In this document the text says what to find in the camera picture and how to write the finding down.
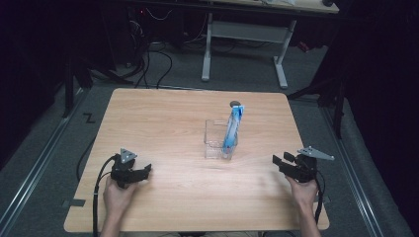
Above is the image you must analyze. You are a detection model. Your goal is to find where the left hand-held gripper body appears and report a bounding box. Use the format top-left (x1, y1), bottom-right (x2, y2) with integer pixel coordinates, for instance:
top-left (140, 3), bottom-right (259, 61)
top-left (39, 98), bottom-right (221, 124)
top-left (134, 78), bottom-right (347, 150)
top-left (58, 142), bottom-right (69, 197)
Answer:
top-left (110, 148), bottom-right (139, 190)

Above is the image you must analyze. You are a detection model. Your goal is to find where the black metal stand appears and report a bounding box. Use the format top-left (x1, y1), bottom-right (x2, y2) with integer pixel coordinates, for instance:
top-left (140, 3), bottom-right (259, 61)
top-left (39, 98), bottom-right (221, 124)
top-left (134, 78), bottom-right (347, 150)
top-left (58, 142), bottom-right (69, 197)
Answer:
top-left (61, 53), bottom-right (94, 119)
top-left (286, 73), bottom-right (348, 140)

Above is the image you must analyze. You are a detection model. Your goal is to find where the clear plastic box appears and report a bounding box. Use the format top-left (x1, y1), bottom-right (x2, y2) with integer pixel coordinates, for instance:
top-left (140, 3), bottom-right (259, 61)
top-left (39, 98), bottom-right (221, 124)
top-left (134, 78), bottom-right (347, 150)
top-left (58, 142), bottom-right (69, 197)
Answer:
top-left (203, 118), bottom-right (239, 161)

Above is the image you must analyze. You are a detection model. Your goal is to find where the person's left hand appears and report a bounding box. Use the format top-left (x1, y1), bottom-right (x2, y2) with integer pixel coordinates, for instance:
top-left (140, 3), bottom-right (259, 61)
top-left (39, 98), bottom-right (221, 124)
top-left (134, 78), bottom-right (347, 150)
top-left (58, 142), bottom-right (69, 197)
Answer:
top-left (103, 179), bottom-right (138, 215)

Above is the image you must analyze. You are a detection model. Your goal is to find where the bundle of black floor cables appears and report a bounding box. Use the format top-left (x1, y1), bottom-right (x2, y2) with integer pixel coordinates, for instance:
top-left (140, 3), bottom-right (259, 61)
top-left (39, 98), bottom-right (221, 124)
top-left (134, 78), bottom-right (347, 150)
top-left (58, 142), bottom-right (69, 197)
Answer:
top-left (126, 13), bottom-right (174, 90)

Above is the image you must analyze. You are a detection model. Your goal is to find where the white frame wooden desk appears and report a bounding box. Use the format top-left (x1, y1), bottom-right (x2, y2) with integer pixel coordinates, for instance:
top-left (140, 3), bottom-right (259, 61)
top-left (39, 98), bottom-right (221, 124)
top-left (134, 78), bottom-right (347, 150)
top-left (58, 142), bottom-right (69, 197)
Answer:
top-left (197, 0), bottom-right (340, 90)

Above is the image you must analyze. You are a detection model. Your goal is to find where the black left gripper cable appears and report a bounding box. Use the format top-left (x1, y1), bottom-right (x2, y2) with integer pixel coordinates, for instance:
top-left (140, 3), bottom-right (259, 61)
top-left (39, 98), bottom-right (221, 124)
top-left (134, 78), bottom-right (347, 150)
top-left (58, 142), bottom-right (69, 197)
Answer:
top-left (92, 155), bottom-right (117, 237)

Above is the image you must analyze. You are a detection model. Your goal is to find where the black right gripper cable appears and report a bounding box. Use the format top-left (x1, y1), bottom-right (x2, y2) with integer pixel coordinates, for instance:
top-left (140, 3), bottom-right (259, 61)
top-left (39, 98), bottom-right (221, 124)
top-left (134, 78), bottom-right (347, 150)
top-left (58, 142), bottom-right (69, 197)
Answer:
top-left (313, 169), bottom-right (327, 225)

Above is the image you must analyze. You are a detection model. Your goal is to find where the metal floor rail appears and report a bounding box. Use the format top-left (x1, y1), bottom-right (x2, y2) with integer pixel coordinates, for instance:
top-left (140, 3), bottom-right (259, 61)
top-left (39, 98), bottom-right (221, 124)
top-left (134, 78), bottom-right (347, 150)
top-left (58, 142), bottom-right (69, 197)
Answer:
top-left (319, 104), bottom-right (385, 237)
top-left (0, 88), bottom-right (87, 233)

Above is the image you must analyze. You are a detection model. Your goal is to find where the blue white toothpaste tube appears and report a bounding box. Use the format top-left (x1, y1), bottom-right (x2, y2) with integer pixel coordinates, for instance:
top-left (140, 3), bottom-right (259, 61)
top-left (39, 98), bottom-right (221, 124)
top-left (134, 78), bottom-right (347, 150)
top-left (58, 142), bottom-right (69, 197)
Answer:
top-left (221, 104), bottom-right (246, 156)

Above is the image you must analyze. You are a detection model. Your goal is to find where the person's right hand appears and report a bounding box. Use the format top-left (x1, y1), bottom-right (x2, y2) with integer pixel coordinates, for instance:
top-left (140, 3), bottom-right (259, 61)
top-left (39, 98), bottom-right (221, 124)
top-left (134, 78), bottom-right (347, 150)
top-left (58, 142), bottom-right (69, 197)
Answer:
top-left (286, 176), bottom-right (320, 210)

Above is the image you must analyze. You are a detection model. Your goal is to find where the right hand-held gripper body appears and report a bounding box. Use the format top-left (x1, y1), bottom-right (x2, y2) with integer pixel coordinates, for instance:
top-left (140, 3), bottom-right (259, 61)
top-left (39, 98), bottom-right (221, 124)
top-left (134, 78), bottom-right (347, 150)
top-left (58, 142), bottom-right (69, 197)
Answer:
top-left (290, 146), bottom-right (336, 184)

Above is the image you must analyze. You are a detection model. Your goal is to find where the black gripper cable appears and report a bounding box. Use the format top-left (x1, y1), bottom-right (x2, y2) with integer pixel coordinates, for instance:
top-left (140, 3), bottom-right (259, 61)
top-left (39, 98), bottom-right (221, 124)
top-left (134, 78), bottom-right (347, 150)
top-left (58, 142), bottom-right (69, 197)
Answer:
top-left (313, 169), bottom-right (327, 225)
top-left (92, 155), bottom-right (117, 237)

